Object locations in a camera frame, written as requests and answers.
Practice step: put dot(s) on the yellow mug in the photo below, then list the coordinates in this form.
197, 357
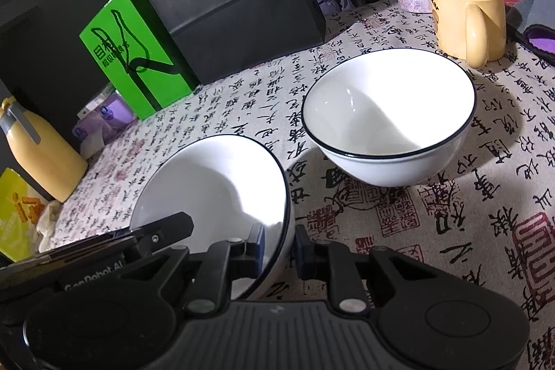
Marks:
471, 30

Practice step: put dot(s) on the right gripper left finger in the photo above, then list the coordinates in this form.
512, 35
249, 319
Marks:
224, 262

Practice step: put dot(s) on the purple tissue pack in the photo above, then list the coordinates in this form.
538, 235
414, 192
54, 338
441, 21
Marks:
103, 125

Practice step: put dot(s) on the white bowl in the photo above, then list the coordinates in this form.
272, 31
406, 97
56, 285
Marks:
391, 118
226, 184

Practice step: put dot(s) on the grey purple cloth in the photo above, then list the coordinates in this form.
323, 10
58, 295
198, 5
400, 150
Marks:
532, 23

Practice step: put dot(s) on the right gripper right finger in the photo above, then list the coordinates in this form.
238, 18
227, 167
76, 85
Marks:
332, 263

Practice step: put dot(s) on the yellow thermos jug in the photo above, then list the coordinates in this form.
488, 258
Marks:
41, 151

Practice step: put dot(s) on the green paper bag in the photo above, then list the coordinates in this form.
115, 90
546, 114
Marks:
135, 51

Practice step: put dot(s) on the small white box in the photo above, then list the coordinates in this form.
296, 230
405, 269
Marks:
96, 101

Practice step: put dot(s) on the yellow snack box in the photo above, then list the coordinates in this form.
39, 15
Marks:
21, 207

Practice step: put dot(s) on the calligraphy print tablecloth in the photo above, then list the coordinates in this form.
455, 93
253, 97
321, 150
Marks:
487, 217

